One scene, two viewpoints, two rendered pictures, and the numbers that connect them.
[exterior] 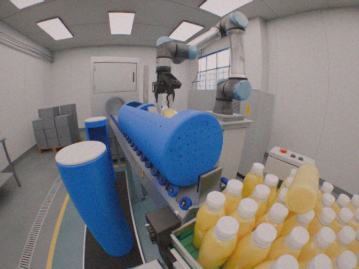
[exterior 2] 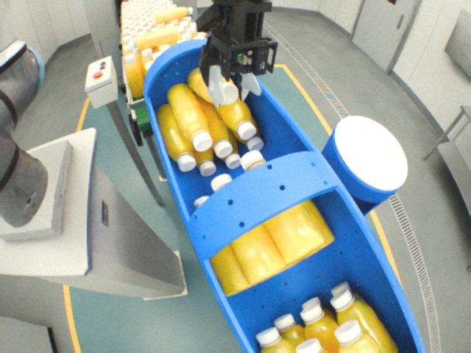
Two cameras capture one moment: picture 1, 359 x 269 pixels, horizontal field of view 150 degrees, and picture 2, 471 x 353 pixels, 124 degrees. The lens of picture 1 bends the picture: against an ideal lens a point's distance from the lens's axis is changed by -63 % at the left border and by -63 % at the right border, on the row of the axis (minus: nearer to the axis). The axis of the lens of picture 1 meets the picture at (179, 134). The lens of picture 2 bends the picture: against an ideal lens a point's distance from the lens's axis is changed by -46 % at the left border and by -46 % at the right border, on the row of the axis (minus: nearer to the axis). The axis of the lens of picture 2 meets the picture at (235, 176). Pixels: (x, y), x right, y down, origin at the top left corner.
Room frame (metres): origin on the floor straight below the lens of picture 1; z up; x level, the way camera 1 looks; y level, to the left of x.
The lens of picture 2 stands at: (0.93, 0.13, 1.47)
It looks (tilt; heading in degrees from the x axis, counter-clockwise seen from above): 59 degrees down; 186
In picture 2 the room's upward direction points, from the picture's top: 5 degrees clockwise
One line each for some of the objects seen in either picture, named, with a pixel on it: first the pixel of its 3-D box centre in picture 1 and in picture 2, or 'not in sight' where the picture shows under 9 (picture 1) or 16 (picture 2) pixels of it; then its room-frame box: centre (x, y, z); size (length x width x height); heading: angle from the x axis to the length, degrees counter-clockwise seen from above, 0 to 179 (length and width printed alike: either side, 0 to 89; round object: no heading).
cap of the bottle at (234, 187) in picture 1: (234, 186); not in sight; (0.23, -0.14, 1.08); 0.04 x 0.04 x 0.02
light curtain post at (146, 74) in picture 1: (146, 126); not in sight; (1.77, 0.48, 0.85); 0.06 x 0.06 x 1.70; 35
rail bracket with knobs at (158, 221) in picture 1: (165, 228); not in sight; (0.21, 0.03, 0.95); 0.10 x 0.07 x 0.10; 125
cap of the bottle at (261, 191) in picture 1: (262, 191); not in sight; (0.20, -0.20, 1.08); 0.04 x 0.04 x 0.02
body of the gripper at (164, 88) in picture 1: (162, 81); (239, 31); (0.63, 0.09, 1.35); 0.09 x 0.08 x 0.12; 35
